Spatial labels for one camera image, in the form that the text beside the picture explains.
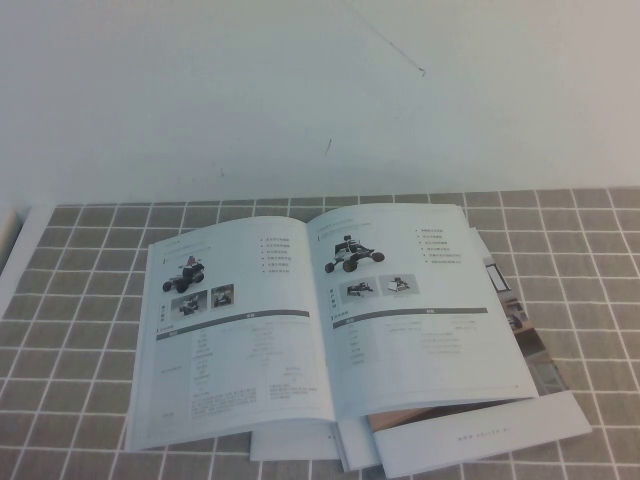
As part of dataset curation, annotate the grey checkered tablecloth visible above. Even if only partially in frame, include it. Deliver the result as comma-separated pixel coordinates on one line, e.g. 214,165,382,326
0,184,640,480

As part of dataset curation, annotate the cream flat panel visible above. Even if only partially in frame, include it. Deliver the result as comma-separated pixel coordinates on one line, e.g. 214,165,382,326
0,208,22,269

